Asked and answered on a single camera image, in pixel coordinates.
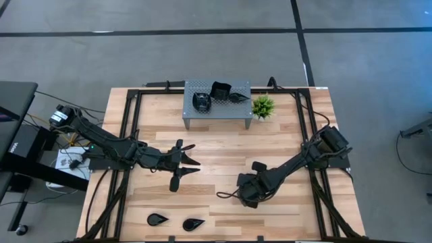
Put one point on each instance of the black power adapter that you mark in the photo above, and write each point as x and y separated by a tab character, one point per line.
75	164

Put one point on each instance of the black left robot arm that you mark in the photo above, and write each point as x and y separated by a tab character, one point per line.
101	138

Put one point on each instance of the black metal stand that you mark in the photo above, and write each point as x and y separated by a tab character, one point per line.
418	130

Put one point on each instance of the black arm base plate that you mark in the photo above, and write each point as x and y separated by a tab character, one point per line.
339	163
101	165

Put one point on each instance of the small green potted plant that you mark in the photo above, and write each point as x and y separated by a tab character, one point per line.
263	106

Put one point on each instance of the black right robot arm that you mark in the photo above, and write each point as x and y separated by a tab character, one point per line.
293	165

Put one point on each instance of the black desk leg beam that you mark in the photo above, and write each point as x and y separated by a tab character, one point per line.
40	172

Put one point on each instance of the black round caster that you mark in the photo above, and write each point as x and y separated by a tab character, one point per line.
22	229

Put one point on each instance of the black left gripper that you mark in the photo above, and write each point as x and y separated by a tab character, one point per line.
158	158

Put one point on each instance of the black desk top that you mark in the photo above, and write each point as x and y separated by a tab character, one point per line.
13	98

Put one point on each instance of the white power strip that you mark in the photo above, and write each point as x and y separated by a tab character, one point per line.
54	185

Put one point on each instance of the black desk foot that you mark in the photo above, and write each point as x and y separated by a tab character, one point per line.
18	211

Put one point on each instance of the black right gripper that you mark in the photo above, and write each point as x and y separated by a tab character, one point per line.
260	185

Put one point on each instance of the black leaf-shaped mini plate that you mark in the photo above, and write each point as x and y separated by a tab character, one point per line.
202	103

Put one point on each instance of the black square mini plate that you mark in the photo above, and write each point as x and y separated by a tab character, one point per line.
221	92

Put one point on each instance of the grey perforated metal shelf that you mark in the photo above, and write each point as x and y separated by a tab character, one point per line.
224	109

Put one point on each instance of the black computer tower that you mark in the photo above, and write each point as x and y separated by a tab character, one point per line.
23	141

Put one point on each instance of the white box with logo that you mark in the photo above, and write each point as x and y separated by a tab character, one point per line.
84	173

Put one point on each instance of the black teardrop mini plate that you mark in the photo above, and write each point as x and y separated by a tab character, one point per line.
155	219
237	98
191	224

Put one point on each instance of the black bar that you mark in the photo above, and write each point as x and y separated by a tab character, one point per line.
175	83

